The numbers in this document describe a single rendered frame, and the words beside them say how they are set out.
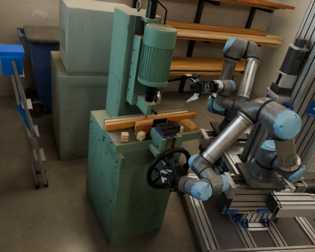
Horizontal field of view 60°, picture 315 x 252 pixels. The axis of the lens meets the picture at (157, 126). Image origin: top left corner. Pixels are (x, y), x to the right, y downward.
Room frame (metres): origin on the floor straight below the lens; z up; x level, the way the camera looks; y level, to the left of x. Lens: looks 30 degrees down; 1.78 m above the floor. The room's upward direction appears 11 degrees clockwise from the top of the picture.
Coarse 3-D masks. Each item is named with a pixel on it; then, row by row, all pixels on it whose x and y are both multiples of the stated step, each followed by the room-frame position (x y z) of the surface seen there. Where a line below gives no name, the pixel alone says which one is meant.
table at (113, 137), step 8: (120, 128) 1.39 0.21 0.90; (128, 128) 1.41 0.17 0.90; (184, 128) 1.55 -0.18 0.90; (104, 136) 1.35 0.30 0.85; (112, 136) 1.29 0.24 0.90; (120, 136) 1.31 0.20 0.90; (128, 136) 1.32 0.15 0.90; (184, 136) 1.48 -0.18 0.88; (192, 136) 1.52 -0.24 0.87; (112, 144) 1.25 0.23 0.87; (120, 144) 1.23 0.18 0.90; (128, 144) 1.26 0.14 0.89; (136, 144) 1.29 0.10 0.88; (144, 144) 1.32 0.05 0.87; (152, 144) 1.34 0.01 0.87; (120, 152) 1.23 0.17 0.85; (152, 152) 1.29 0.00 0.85; (160, 152) 1.27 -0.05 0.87; (176, 152) 1.34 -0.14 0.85
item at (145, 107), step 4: (140, 96) 1.54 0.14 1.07; (144, 96) 1.55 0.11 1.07; (140, 100) 1.51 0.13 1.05; (144, 100) 1.49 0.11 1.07; (136, 104) 1.54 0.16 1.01; (140, 104) 1.50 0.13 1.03; (144, 104) 1.46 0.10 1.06; (148, 104) 1.45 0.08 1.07; (152, 104) 1.46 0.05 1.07; (156, 104) 1.47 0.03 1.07; (140, 108) 1.50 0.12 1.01; (144, 108) 1.46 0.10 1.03; (148, 108) 1.44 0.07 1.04; (152, 108) 1.46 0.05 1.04; (144, 112) 1.45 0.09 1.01; (148, 112) 1.45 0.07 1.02; (152, 112) 1.46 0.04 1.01
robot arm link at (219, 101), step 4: (216, 96) 1.59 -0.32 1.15; (220, 96) 1.57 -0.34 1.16; (224, 96) 1.57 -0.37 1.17; (216, 100) 1.58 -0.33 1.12; (220, 100) 1.57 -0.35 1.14; (224, 100) 1.57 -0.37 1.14; (228, 100) 1.57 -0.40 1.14; (232, 100) 1.57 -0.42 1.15; (216, 104) 1.57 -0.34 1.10; (220, 104) 1.56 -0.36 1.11; (224, 104) 1.56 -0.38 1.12; (228, 104) 1.56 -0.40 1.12; (216, 108) 1.57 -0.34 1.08; (220, 108) 1.56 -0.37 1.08; (224, 108) 1.58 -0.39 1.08; (228, 108) 1.56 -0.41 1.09
